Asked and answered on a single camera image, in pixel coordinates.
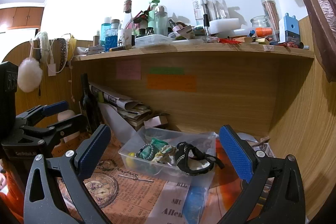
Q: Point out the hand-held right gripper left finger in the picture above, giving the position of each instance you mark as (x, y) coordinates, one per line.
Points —
(96, 148)

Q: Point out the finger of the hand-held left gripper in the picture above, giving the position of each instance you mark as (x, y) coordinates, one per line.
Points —
(56, 107)
(71, 125)

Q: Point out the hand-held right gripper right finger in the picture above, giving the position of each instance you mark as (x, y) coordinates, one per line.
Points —
(236, 153)

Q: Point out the yellow sponge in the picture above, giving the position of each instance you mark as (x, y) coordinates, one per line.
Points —
(130, 155)

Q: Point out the green checkered cloth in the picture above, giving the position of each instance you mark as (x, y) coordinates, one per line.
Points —
(148, 151)

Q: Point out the black studded fabric piece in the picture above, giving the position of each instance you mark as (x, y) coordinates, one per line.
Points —
(183, 158)

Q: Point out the white cloth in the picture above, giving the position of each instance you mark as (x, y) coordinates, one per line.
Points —
(165, 153)

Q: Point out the clear plastic storage box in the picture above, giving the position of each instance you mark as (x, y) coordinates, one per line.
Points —
(168, 174)

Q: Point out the beige round cup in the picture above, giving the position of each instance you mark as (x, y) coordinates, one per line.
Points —
(65, 115)

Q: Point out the dark wine bottle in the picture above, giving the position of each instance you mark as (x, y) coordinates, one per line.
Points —
(88, 106)

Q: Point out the white fluffy pompom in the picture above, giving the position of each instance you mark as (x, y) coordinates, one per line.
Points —
(29, 74)

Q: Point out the white paper tag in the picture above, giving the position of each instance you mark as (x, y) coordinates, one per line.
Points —
(52, 69)

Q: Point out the stack of newspapers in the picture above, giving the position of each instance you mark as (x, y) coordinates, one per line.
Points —
(128, 108)

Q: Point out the studded headband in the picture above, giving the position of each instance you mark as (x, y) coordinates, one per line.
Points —
(63, 53)

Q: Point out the yellow headband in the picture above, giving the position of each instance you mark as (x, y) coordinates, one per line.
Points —
(71, 47)

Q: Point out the white fluffy headband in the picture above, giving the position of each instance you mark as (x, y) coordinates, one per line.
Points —
(44, 41)

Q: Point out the small cardboard box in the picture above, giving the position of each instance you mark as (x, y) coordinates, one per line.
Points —
(157, 121)

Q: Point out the small white packet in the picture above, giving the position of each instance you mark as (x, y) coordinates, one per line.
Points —
(90, 50)

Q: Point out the wooden shelf unit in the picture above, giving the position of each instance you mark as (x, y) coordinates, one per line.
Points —
(231, 82)

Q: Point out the pink sticky note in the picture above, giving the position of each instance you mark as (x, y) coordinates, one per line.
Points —
(128, 69)

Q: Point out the wooden cabinet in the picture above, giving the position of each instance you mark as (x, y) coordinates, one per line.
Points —
(21, 16)

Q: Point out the gold black marker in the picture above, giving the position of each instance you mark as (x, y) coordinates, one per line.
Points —
(120, 48)

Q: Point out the blue gel jar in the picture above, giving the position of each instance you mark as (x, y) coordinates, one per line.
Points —
(113, 40)

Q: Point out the blue liquid bottle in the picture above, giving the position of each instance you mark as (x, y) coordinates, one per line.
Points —
(106, 27)

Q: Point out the orange sticky note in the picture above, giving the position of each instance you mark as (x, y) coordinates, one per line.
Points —
(172, 83)

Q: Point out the white printed mug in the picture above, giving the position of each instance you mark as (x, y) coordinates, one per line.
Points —
(124, 37)

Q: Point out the green sticky note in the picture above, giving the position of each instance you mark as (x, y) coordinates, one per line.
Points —
(166, 70)

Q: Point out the red tassel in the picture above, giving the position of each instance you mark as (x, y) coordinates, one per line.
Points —
(229, 41)

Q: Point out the clear glass bottle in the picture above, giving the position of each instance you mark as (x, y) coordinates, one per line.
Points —
(127, 19)

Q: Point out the clear flat lidded container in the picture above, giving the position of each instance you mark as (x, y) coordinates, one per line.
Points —
(152, 41)

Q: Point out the orange capped tube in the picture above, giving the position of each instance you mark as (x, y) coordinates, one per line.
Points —
(263, 32)

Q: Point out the white foam block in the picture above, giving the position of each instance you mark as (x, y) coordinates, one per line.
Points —
(225, 26)

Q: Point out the nail polish bottle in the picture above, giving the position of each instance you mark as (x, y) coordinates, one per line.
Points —
(206, 28)

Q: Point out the green pump bottle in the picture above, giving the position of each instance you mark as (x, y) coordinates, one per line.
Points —
(152, 16)

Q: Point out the round glass jar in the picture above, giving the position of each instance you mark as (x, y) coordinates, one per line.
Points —
(260, 22)

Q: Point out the mint bottle silver cap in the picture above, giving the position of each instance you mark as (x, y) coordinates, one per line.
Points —
(160, 22)

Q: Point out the blue pencil sharpener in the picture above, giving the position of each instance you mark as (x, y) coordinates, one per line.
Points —
(290, 28)

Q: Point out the small spray bottle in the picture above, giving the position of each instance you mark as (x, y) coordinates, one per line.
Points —
(173, 26)

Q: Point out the tall clear pencil canister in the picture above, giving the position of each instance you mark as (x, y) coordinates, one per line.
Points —
(270, 14)

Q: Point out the clear blister package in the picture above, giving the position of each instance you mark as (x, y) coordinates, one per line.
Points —
(210, 3)

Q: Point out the brown sheer curtain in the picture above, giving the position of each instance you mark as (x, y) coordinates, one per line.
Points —
(320, 16)

